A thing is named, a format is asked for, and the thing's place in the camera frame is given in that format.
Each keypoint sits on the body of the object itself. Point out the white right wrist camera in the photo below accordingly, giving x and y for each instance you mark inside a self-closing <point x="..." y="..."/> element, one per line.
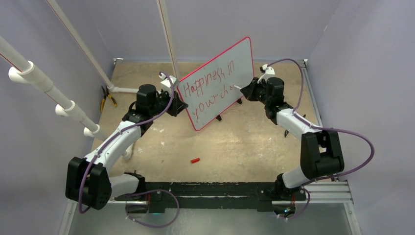
<point x="267" y="72"/>

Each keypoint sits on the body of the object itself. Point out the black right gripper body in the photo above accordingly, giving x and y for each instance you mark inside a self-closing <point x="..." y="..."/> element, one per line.
<point x="261" y="89"/>

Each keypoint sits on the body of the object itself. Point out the white pvc pipe frame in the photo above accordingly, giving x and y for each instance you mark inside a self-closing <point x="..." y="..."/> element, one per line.
<point x="28" y="73"/>

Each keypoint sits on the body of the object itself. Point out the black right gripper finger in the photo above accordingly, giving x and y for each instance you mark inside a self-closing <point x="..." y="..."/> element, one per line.
<point x="248" y="90"/>
<point x="250" y="97"/>

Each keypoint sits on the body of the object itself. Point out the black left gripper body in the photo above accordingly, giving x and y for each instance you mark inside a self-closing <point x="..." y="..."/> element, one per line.
<point x="162" y="103"/>

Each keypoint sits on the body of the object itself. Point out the red framed whiteboard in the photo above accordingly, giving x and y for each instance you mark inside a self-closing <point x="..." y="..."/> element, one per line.
<point x="208" y="91"/>

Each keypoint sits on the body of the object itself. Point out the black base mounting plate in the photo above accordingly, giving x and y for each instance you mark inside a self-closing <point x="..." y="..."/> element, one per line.
<point x="212" y="195"/>

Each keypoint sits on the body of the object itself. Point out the yellow handled pliers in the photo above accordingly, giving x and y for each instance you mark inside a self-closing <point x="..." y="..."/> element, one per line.
<point x="106" y="95"/>

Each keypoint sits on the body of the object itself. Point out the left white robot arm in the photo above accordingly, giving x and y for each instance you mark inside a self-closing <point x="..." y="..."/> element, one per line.
<point x="88" y="181"/>

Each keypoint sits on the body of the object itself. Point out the red marker cap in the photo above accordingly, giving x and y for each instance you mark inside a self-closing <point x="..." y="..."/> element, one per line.
<point x="195" y="160"/>

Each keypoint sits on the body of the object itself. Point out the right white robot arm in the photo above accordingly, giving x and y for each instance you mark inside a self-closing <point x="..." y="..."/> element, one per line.
<point x="320" y="150"/>

